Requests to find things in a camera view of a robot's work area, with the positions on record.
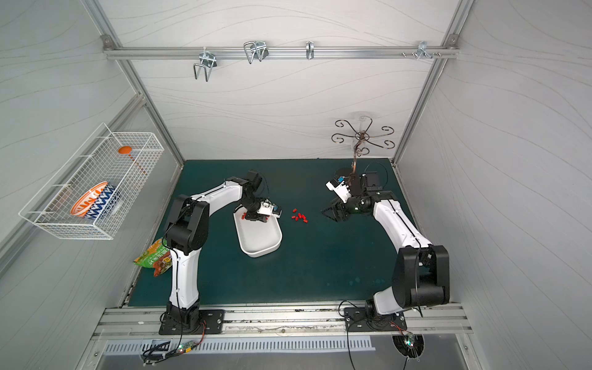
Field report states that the green table mat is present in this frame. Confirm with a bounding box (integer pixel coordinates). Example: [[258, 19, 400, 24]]
[[128, 158, 446, 308]]

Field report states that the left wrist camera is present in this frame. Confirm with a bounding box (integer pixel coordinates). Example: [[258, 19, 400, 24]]
[[257, 199, 282, 218]]

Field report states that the blue white patterned bowl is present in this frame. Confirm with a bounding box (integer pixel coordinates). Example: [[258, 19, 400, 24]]
[[84, 183, 120, 220]]

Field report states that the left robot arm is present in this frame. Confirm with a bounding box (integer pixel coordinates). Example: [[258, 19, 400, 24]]
[[163, 171, 282, 331]]

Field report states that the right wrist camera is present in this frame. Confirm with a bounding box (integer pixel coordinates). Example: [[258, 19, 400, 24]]
[[325, 176, 352, 204]]

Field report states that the aluminium cross rail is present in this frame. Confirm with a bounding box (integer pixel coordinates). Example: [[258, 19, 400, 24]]
[[103, 45, 460, 61]]

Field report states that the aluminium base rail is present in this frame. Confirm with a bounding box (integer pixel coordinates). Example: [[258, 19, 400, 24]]
[[92, 301, 473, 340]]

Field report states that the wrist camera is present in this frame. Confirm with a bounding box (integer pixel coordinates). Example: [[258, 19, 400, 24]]
[[257, 199, 282, 218], [325, 176, 352, 204]]

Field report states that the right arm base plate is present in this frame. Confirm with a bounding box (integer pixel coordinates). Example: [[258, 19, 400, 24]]
[[341, 307, 407, 332]]

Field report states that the copper wire jewelry stand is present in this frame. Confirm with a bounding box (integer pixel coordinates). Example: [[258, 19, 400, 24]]
[[331, 115, 396, 182]]

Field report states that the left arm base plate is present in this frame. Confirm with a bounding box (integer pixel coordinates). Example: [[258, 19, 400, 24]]
[[158, 309, 226, 335]]

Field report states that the white wire basket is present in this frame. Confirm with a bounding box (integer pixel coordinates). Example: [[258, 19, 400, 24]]
[[18, 123, 164, 240]]

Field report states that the green snack packet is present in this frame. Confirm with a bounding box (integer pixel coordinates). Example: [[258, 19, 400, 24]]
[[134, 238, 172, 277]]

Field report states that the orange white patterned bowl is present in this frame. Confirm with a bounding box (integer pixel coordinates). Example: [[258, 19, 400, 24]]
[[70, 181, 109, 217]]

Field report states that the white plastic storage box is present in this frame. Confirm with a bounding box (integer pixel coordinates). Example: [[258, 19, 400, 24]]
[[233, 207, 283, 258]]

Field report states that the metal hook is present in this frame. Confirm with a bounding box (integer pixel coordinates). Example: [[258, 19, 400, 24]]
[[401, 41, 442, 60], [194, 48, 217, 82], [305, 41, 315, 60], [243, 41, 269, 64]]

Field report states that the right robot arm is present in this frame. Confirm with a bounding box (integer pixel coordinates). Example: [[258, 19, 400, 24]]
[[322, 171, 450, 316]]

